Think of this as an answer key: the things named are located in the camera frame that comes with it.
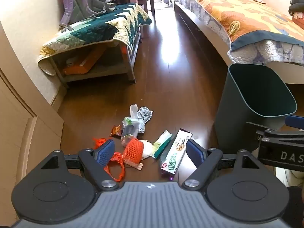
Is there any silver green foil packet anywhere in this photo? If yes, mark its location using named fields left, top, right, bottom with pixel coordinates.
left=121, top=104, right=139, bottom=147

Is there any long white green snack packet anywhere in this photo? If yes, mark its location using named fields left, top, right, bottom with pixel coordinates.
left=160, top=128, right=193, bottom=180

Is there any pink paper strip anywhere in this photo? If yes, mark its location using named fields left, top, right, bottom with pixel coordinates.
left=123, top=159, right=143, bottom=171

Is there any white wooden bed frame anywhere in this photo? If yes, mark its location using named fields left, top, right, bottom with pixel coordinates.
left=174, top=1, right=304, bottom=85

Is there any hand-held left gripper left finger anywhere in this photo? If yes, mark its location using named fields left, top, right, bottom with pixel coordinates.
left=40, top=139, right=120, bottom=192

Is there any grey wooden bench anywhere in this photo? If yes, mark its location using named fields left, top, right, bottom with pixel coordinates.
left=49, top=25, right=143, bottom=89

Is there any bed with orange quilt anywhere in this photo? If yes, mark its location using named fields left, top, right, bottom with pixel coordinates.
left=174, top=0, right=304, bottom=66

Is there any beige wooden wardrobe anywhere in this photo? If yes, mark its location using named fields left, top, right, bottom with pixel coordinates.
left=0, top=20, right=65, bottom=228

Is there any person's leg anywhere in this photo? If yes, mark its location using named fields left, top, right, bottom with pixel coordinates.
left=284, top=186, right=304, bottom=228

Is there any orange flat box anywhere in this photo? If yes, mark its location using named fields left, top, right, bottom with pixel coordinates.
left=62, top=46, right=105, bottom=75

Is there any green white wrapper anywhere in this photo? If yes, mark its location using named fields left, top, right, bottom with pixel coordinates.
left=152, top=130, right=173, bottom=160

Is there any small orange red wrapper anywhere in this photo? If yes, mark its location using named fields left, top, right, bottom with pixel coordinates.
left=109, top=125, right=122, bottom=138

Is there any dark green trash bin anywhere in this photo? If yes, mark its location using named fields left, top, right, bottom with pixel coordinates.
left=214, top=63, right=297, bottom=153

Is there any green patterned quilt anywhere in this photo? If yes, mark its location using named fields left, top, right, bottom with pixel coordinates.
left=37, top=2, right=152, bottom=76

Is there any grey wrapper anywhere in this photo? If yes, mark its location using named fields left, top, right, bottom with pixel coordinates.
left=136, top=107, right=154, bottom=134

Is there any orange foam fruit net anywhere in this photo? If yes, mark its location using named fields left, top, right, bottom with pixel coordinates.
left=123, top=138, right=145, bottom=165

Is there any orange plastic bag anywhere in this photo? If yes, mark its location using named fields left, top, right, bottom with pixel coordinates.
left=93, top=137, right=125, bottom=181

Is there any white slipper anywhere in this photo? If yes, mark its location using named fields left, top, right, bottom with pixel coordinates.
left=273, top=166, right=304, bottom=188

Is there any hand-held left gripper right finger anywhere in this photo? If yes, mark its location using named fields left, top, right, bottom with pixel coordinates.
left=182, top=139, right=261, bottom=192

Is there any red folded cloth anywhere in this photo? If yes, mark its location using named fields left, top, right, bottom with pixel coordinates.
left=293, top=14, right=304, bottom=29

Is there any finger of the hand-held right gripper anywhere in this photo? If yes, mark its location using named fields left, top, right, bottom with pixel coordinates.
left=246, top=122, right=304, bottom=146
left=286, top=115, right=304, bottom=130

